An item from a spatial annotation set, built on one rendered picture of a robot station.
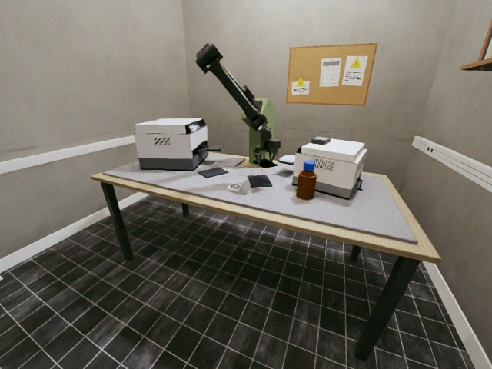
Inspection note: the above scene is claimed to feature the brown bottle with blue cap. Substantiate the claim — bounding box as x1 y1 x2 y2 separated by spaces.
296 161 317 200

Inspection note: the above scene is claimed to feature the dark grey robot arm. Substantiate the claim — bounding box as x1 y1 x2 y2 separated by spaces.
195 42 281 152

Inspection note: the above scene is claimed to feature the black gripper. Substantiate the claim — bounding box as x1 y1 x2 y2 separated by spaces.
253 146 277 165

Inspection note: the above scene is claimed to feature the white multi-well plate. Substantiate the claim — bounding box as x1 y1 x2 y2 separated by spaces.
279 155 295 163

